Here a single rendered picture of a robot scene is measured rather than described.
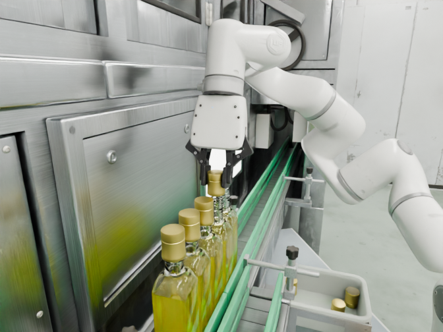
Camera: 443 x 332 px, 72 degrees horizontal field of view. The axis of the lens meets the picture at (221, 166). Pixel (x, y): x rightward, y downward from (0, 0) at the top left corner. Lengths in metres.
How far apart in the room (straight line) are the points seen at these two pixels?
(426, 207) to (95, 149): 0.58
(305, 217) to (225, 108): 1.12
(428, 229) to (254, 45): 0.44
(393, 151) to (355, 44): 3.55
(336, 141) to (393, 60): 3.57
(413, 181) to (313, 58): 0.88
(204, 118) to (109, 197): 0.21
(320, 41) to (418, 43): 2.91
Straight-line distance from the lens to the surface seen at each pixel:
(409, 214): 0.68
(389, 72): 4.25
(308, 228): 1.63
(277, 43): 0.60
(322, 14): 1.49
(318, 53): 1.47
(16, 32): 0.45
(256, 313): 0.74
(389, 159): 0.71
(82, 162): 0.46
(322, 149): 0.73
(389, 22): 4.28
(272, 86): 0.71
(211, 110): 0.57
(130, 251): 0.61
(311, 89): 0.68
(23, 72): 0.42
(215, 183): 0.57
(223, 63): 0.57
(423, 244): 0.64
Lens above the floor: 1.37
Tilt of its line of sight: 17 degrees down
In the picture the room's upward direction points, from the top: straight up
